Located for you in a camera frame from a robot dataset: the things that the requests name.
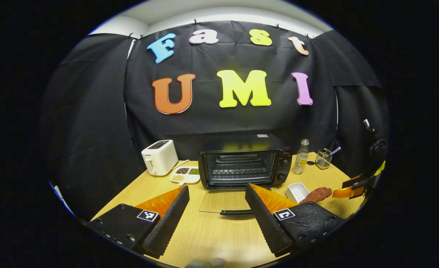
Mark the white divided snack tray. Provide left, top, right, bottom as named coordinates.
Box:
left=169, top=166, right=201, bottom=186

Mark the brown meat piece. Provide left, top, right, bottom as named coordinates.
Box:
left=299, top=187, right=333, bottom=204

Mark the black backdrop cloth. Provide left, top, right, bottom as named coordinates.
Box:
left=39, top=20, right=391, bottom=220

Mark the black electric oven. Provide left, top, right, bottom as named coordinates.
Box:
left=198, top=134, right=293, bottom=217

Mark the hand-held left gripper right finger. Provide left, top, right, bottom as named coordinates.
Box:
left=245, top=183, right=345, bottom=258

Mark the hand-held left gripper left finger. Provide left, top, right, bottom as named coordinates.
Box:
left=86, top=185, right=190, bottom=259

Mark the white rectangular dish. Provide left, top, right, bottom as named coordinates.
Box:
left=285, top=182, right=310, bottom=203

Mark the metal mesh utensil holder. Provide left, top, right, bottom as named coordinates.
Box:
left=315, top=148, right=333, bottom=170

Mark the clear glass bottle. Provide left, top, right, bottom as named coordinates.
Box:
left=292, top=139, right=310, bottom=175

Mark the white toaster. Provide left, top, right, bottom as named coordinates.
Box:
left=141, top=140, right=179, bottom=176

